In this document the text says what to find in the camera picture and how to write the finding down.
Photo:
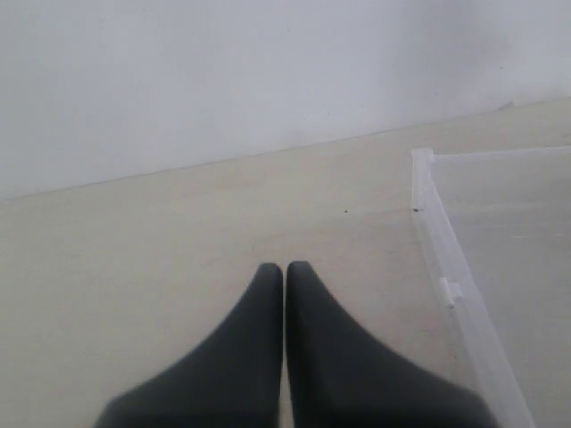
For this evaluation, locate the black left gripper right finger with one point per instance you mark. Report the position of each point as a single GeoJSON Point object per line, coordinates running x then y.
{"type": "Point", "coordinates": [340, 375]}

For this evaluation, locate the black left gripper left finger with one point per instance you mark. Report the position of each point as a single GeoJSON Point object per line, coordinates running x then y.
{"type": "Point", "coordinates": [231, 379]}

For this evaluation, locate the clear plastic storage box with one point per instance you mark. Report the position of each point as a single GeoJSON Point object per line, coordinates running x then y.
{"type": "Point", "coordinates": [495, 231]}

